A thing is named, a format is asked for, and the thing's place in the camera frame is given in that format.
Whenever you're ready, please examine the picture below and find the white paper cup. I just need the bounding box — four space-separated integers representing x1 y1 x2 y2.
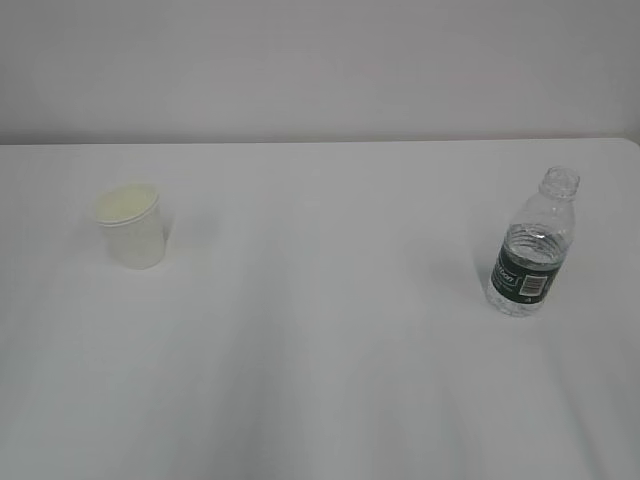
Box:
94 184 166 270

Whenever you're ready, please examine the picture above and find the clear water bottle green label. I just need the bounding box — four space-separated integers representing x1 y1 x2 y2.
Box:
486 166 580 317

